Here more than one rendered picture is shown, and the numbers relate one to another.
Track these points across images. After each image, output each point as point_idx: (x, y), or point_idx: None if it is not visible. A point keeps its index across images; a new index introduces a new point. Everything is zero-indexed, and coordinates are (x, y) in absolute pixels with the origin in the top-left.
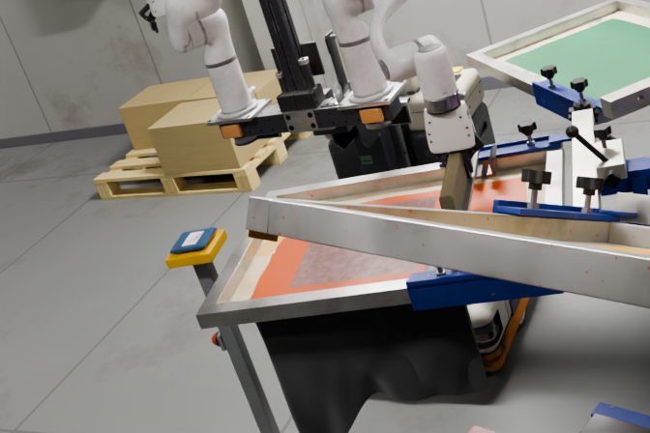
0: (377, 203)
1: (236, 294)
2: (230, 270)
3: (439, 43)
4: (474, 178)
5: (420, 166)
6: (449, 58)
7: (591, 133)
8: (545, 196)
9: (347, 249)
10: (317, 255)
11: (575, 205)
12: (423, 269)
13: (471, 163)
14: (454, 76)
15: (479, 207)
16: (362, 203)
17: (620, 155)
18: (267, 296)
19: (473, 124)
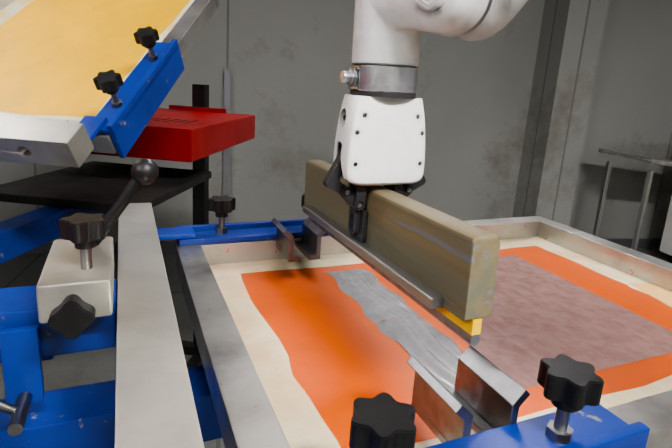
0: (634, 370)
1: (566, 250)
2: (600, 241)
3: None
4: (348, 243)
5: (667, 419)
6: None
7: (124, 401)
8: (235, 325)
9: (521, 290)
10: (552, 283)
11: (156, 240)
12: (370, 270)
13: (352, 218)
14: (355, 34)
15: (387, 360)
16: (671, 370)
17: (56, 251)
18: (524, 249)
19: (346, 149)
